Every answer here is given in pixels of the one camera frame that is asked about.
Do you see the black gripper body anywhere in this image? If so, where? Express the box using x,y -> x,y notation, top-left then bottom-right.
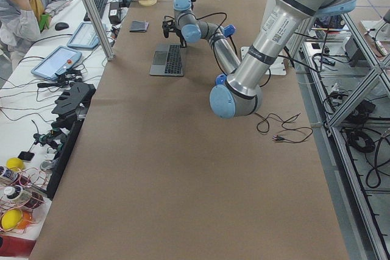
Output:
174,28 -> 187,48

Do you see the grey laptop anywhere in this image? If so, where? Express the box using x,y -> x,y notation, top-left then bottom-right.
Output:
149,44 -> 184,77

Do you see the folded grey cloth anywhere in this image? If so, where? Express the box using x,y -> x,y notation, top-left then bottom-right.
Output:
129,20 -> 149,32

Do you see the blue desk lamp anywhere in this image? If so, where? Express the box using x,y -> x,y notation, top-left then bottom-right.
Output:
213,25 -> 240,80

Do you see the black keyboard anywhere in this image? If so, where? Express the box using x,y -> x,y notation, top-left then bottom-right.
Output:
93,0 -> 108,18

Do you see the far blue teach pendant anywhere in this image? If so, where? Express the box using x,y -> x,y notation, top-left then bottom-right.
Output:
67,21 -> 99,50

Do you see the blue teach pendant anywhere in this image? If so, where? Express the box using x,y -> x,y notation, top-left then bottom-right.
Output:
67,21 -> 99,50
30,46 -> 82,80

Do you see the near blue teach pendant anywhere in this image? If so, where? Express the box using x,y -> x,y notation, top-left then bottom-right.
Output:
30,46 -> 82,80

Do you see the black computer mouse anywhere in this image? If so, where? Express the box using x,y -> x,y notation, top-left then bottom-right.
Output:
54,22 -> 69,31

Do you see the black slotted stand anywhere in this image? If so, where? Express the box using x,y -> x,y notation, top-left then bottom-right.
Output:
51,82 -> 96,120

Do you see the person in grey jacket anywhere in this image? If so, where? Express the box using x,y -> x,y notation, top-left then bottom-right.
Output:
1,0 -> 66,55

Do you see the yellow ball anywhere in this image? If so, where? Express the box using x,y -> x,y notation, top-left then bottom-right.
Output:
1,209 -> 24,231

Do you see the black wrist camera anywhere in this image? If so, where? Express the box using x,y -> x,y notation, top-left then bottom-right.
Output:
161,16 -> 176,38

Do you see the aluminium frame post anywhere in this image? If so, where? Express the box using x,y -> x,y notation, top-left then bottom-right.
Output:
82,0 -> 115,61

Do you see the copper wire bottle basket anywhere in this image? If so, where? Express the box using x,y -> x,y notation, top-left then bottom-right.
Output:
1,166 -> 51,238

